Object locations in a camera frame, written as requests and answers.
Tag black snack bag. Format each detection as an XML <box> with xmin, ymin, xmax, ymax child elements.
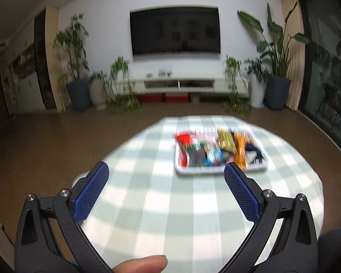
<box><xmin>245</xmin><ymin>151</ymin><xmax>264</xmax><ymax>164</ymax></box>

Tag panda cartoon snack bag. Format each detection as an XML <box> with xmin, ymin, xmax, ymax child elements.
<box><xmin>202</xmin><ymin>143</ymin><xmax>225</xmax><ymax>167</ymax></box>

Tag orange snack bag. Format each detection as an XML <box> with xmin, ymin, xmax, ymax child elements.
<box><xmin>234</xmin><ymin>132</ymin><xmax>246</xmax><ymax>170</ymax></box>

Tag gold snack packet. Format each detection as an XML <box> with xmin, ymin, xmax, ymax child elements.
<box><xmin>217</xmin><ymin>129</ymin><xmax>236</xmax><ymax>152</ymax></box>

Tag large red snack bag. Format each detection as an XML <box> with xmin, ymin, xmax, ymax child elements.
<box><xmin>174</xmin><ymin>131</ymin><xmax>195</xmax><ymax>167</ymax></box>

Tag blue chips bag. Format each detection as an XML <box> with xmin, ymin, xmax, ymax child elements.
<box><xmin>244</xmin><ymin>132</ymin><xmax>261</xmax><ymax>155</ymax></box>

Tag green seed packet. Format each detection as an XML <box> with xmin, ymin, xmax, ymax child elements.
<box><xmin>185</xmin><ymin>140</ymin><xmax>207</xmax><ymax>167</ymax></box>

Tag grey right sleeve forearm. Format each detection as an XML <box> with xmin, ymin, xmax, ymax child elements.
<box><xmin>317</xmin><ymin>227</ymin><xmax>341</xmax><ymax>272</ymax></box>

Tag left hand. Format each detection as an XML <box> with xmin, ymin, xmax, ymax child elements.
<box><xmin>113</xmin><ymin>255</ymin><xmax>168</xmax><ymax>273</ymax></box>

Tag white plastic tray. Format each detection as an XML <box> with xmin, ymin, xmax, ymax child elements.
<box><xmin>174</xmin><ymin>128</ymin><xmax>269</xmax><ymax>175</ymax></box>

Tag green checked tablecloth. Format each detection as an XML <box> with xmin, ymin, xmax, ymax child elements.
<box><xmin>82</xmin><ymin>116</ymin><xmax>324</xmax><ymax>272</ymax></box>

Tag trailing vine plant right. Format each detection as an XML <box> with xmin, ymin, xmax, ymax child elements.
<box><xmin>223</xmin><ymin>55</ymin><xmax>251</xmax><ymax>118</ymax></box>

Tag trailing vine plant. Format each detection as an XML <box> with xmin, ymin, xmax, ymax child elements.
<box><xmin>223</xmin><ymin>55</ymin><xmax>251</xmax><ymax>118</ymax></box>
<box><xmin>105</xmin><ymin>56</ymin><xmax>142</xmax><ymax>115</ymax></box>

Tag plant in white pot left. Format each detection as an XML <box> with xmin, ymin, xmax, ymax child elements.
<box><xmin>90</xmin><ymin>71</ymin><xmax>107</xmax><ymax>111</ymax></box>

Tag plant in white pot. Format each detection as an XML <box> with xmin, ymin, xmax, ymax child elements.
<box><xmin>244</xmin><ymin>58</ymin><xmax>270</xmax><ymax>109</ymax></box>
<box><xmin>90</xmin><ymin>71</ymin><xmax>107</xmax><ymax>111</ymax></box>

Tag trailing vine plant left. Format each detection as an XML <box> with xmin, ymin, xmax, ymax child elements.
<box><xmin>105</xmin><ymin>56</ymin><xmax>142</xmax><ymax>115</ymax></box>

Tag white tv console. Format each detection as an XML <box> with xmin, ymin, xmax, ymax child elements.
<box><xmin>117</xmin><ymin>72</ymin><xmax>250</xmax><ymax>98</ymax></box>

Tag plant in white pot right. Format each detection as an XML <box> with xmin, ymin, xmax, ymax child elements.
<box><xmin>244</xmin><ymin>58</ymin><xmax>270</xmax><ymax>109</ymax></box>

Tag red storage box left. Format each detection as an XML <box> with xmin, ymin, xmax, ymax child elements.
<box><xmin>140</xmin><ymin>94</ymin><xmax>163</xmax><ymax>104</ymax></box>

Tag red storage box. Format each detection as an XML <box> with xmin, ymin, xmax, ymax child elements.
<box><xmin>165</xmin><ymin>93</ymin><xmax>189</xmax><ymax>104</ymax></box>
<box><xmin>140</xmin><ymin>94</ymin><xmax>163</xmax><ymax>104</ymax></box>

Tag white cabinet shelving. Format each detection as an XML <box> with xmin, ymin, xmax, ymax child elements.
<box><xmin>0</xmin><ymin>7</ymin><xmax>64</xmax><ymax>114</ymax></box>

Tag red storage box right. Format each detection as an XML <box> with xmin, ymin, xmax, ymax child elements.
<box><xmin>165</xmin><ymin>93</ymin><xmax>189</xmax><ymax>104</ymax></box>

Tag large leaf plant dark pot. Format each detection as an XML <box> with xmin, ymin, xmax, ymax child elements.
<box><xmin>237</xmin><ymin>6</ymin><xmax>311</xmax><ymax>110</ymax></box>

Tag beige curtain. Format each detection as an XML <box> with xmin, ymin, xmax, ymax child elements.
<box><xmin>281</xmin><ymin>0</ymin><xmax>305</xmax><ymax>111</ymax></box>

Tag glass sliding door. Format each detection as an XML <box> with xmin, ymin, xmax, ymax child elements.
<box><xmin>299</xmin><ymin>0</ymin><xmax>341</xmax><ymax>148</ymax></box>

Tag wall mounted television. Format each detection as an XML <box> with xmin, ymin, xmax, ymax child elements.
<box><xmin>129</xmin><ymin>6</ymin><xmax>221</xmax><ymax>56</ymax></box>

